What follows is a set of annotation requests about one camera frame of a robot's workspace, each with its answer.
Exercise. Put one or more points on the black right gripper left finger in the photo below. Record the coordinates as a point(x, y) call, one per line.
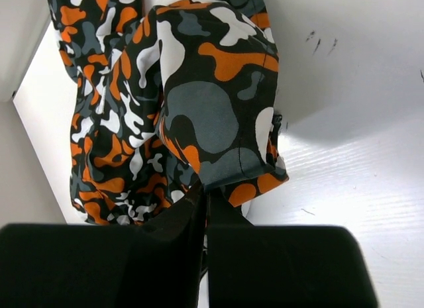
point(157, 264)

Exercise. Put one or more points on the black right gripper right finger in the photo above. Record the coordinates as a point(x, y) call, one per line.
point(282, 266)

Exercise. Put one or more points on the orange grey camouflage shorts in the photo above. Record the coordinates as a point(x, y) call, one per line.
point(167, 98)

